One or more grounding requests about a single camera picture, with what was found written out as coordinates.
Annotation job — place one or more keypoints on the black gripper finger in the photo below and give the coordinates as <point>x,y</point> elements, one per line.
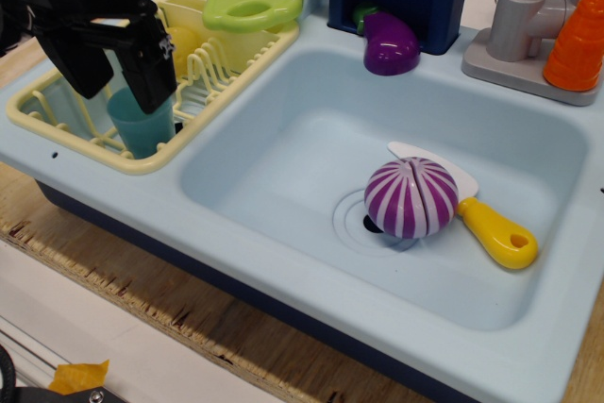
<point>80,56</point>
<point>149,71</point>

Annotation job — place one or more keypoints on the teal plastic cup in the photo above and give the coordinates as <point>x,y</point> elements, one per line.
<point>141,133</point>

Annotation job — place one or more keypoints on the pale yellow drying rack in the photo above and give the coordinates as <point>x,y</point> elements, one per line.
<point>42,113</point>

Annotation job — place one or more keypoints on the light blue toy sink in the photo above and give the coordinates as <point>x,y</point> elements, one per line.
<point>269,193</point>

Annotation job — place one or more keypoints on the purple toy eggplant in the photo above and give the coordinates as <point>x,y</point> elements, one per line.
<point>391,49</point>

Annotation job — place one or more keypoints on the purple striped toy onion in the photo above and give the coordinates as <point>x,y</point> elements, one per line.
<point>411,198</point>

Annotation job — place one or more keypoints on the yellow tape piece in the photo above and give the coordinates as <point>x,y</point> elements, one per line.
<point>73,378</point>

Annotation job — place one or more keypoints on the grey toy faucet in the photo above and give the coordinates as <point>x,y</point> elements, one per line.
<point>514,50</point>

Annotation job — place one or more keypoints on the orange toy carrot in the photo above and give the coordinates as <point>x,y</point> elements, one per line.
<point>576,59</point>

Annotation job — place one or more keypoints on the grey metal bracket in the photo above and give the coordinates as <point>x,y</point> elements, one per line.
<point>40,395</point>

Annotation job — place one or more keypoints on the yellow handled toy knife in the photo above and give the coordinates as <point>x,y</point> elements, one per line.
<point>507,243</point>

